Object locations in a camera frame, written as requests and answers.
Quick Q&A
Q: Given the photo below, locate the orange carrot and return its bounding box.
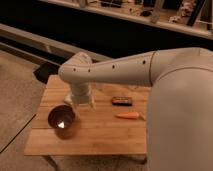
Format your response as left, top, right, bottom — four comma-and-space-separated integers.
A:
115, 112, 146, 120

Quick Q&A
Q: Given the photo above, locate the long wooden shelf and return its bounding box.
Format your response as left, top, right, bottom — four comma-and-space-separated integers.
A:
40, 0, 213, 40

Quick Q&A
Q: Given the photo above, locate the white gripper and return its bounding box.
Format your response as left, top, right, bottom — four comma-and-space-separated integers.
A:
70, 83, 95, 110

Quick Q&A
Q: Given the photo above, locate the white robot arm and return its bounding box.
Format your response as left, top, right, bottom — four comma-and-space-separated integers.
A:
58, 47, 213, 171

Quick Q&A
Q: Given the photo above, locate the wooden table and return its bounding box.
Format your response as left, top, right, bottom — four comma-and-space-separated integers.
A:
24, 75, 149, 155

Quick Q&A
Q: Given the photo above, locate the black rectangular box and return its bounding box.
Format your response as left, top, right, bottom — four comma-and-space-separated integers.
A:
111, 97, 133, 106

